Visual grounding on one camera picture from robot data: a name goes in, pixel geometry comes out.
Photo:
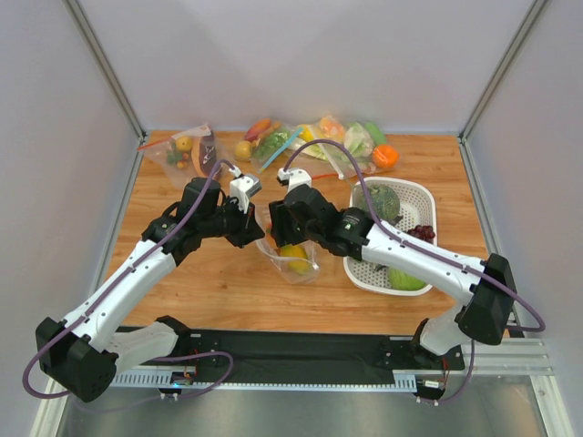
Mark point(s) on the yellow green pepper toy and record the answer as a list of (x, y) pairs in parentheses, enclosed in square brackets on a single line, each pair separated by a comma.
[(297, 258)]

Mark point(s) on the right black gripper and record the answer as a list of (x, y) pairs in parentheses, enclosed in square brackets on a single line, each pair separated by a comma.
[(293, 196)]

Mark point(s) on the yellow pear toy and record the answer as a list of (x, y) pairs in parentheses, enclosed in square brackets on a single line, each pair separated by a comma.
[(243, 150)]

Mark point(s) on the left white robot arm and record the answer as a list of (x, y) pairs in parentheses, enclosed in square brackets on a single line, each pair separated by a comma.
[(84, 351)]

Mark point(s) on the polka dot zip bag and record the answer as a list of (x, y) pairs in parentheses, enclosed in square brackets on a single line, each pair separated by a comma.
[(268, 249)]

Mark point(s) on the large zip bag vegetables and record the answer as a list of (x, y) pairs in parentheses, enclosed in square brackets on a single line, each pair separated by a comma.
[(331, 148)]

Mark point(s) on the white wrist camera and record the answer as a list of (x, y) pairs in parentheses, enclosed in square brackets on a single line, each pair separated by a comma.
[(293, 178), (243, 187)]

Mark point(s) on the zip bag with meat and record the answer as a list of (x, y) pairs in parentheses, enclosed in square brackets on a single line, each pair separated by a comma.
[(172, 154)]

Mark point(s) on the red grapes toy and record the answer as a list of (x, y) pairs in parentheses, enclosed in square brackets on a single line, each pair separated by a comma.
[(425, 233)]

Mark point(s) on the red mango toy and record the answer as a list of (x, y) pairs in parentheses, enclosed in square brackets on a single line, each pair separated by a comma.
[(257, 128)]

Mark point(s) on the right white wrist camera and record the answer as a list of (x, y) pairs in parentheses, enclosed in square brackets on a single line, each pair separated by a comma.
[(293, 178)]

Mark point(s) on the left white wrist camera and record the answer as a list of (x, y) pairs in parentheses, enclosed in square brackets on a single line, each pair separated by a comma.
[(243, 187)]

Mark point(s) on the white plastic basket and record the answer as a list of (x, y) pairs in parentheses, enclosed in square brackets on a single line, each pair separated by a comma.
[(384, 252)]

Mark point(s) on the orange fruit toy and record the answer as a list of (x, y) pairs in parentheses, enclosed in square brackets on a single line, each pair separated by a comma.
[(385, 156)]

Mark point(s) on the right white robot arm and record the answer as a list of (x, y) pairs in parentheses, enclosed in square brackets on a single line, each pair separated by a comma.
[(482, 289)]

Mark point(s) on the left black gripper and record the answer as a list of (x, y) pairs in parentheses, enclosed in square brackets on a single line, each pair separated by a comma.
[(248, 226)]

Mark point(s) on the steak toy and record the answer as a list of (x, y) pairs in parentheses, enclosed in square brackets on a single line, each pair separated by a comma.
[(204, 154)]

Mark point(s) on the green cabbage toy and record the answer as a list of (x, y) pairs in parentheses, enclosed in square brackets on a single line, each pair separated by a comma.
[(402, 281)]

